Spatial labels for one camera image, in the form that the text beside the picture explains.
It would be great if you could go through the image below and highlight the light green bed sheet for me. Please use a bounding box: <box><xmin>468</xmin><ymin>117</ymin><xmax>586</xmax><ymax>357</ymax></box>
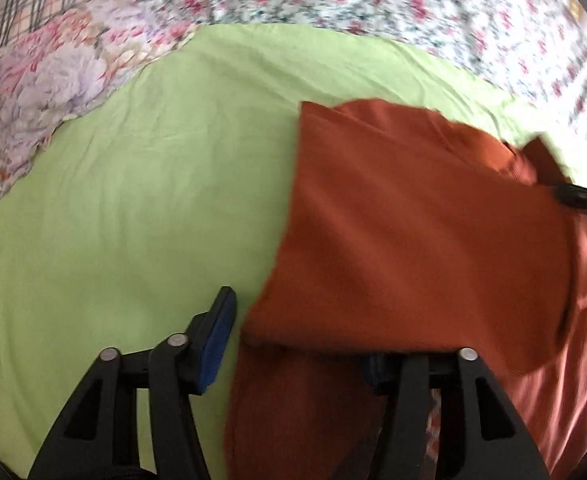
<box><xmin>0</xmin><ymin>24</ymin><xmax>587</xmax><ymax>480</ymax></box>

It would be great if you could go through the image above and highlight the orange knit sweater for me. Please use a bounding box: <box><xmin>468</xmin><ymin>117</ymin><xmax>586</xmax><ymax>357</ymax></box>
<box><xmin>224</xmin><ymin>99</ymin><xmax>587</xmax><ymax>480</ymax></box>

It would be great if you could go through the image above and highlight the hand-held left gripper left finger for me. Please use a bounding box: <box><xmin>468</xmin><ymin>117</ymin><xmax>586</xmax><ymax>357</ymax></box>
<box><xmin>28</xmin><ymin>286</ymin><xmax>238</xmax><ymax>480</ymax></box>

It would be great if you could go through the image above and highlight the purple floral pillow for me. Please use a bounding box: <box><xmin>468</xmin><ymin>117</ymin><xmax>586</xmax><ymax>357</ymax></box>
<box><xmin>0</xmin><ymin>0</ymin><xmax>205</xmax><ymax>206</ymax></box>

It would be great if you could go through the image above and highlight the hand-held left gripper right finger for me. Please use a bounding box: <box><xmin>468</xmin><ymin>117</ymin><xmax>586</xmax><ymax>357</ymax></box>
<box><xmin>361</xmin><ymin>346</ymin><xmax>551</xmax><ymax>480</ymax></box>

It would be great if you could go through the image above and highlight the white floral quilt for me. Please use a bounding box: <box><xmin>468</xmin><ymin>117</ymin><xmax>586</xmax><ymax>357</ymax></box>
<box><xmin>194</xmin><ymin>0</ymin><xmax>587</xmax><ymax>161</ymax></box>

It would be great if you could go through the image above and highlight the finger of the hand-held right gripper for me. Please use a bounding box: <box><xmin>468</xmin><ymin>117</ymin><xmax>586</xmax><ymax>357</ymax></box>
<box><xmin>551</xmin><ymin>182</ymin><xmax>587</xmax><ymax>235</ymax></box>

